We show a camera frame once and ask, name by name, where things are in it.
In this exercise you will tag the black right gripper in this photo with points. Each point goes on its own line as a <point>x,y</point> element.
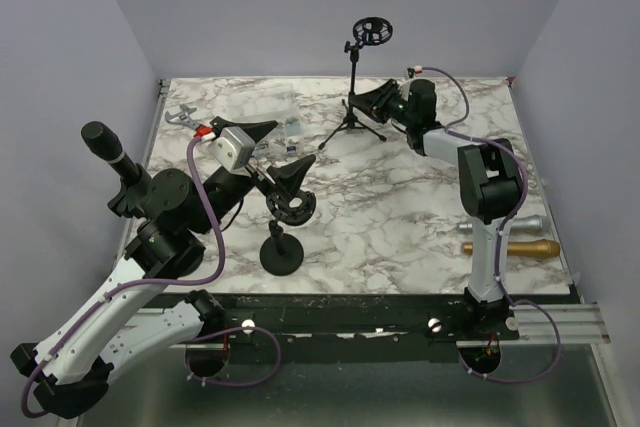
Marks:
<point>375,101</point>

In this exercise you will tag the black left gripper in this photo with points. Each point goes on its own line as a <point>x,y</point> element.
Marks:
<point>287,176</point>

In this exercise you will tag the black tripod microphone stand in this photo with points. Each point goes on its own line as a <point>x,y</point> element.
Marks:
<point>368,31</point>

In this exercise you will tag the silver microphone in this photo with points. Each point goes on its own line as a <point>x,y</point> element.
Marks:
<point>529,224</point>

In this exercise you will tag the gold microphone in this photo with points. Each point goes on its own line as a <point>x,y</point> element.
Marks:
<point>542,249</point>

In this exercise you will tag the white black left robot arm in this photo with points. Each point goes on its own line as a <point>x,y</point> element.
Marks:
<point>151,299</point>

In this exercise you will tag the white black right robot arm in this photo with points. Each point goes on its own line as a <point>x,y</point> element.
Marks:
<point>490,186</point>

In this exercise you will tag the black microphone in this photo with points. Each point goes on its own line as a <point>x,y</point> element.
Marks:
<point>106,145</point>

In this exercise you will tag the clear plastic screw organizer box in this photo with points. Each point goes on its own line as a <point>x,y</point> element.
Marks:
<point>277,103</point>

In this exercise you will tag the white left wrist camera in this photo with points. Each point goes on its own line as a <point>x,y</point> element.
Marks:
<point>232,148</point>

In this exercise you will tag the red handled adjustable wrench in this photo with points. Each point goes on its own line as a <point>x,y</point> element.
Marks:
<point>183,117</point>

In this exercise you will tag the black round-base shock mount stand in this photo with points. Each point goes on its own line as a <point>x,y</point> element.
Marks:
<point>281,254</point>

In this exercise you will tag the black front mounting rail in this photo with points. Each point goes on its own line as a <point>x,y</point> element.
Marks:
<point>340,329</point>

